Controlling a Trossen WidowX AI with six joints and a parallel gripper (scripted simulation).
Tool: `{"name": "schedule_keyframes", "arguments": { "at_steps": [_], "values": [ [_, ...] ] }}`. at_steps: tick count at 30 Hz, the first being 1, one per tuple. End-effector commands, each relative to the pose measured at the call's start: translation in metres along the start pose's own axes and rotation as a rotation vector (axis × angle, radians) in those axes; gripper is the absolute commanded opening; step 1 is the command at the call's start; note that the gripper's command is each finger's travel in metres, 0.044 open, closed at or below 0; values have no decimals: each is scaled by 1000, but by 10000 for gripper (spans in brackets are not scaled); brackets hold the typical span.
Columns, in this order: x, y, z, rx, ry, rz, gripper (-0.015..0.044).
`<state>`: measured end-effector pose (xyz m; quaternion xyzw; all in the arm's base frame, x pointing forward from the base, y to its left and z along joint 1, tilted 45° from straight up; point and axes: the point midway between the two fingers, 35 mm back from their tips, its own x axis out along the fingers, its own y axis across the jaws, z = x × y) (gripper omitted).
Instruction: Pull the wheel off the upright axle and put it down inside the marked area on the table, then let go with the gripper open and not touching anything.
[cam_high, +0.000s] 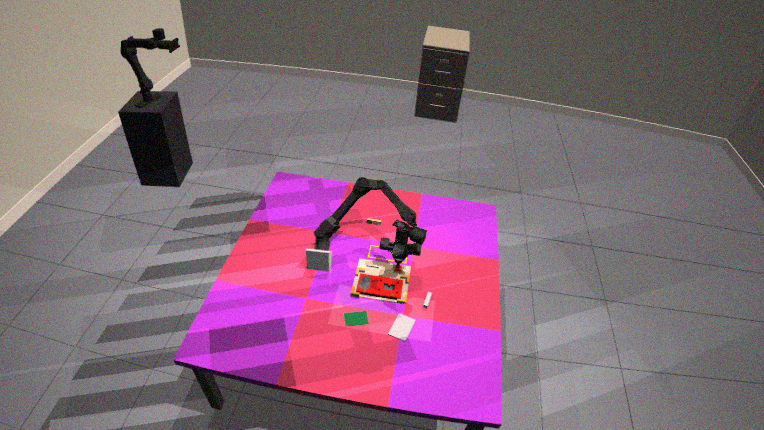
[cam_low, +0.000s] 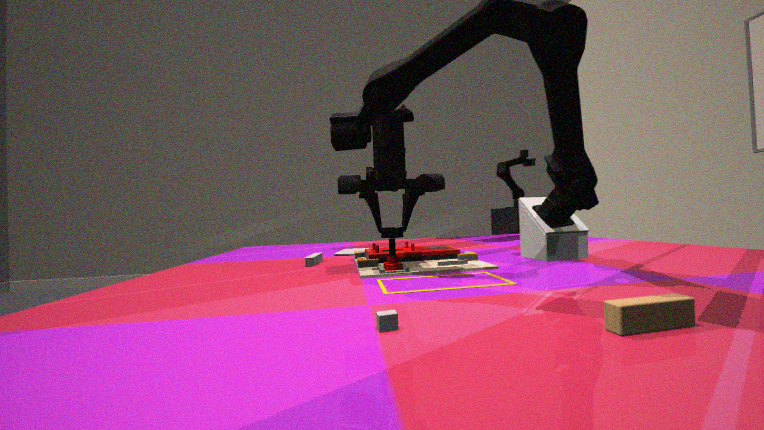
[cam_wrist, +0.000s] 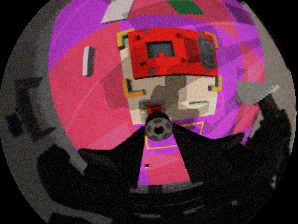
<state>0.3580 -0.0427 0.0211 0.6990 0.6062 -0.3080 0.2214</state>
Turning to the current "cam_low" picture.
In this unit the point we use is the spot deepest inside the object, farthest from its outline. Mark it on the tan rectangular block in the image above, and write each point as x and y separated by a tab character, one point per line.
649	314

